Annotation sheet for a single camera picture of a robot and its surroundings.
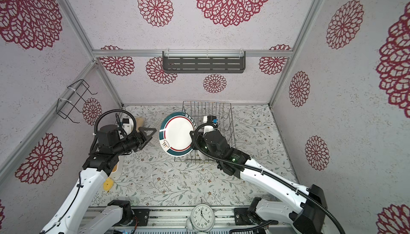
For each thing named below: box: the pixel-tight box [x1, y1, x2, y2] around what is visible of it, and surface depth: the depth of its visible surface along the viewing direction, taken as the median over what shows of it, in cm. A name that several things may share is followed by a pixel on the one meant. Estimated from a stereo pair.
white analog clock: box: [185, 204, 216, 233], surface depth 71 cm
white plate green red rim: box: [159, 112, 198, 158], surface depth 72 cm
